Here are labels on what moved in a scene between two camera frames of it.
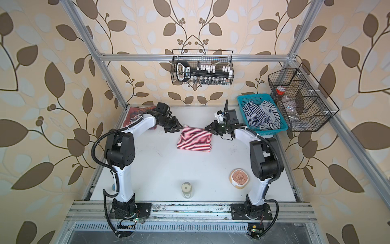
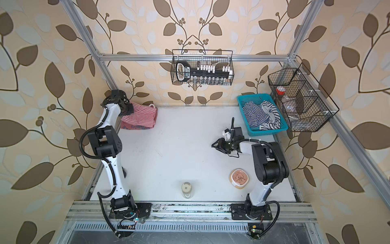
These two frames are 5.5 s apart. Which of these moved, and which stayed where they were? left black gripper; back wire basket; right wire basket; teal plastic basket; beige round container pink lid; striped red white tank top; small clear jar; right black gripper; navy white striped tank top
Moved: striped red white tank top; left black gripper; right black gripper
Stayed: back wire basket; small clear jar; right wire basket; teal plastic basket; beige round container pink lid; navy white striped tank top
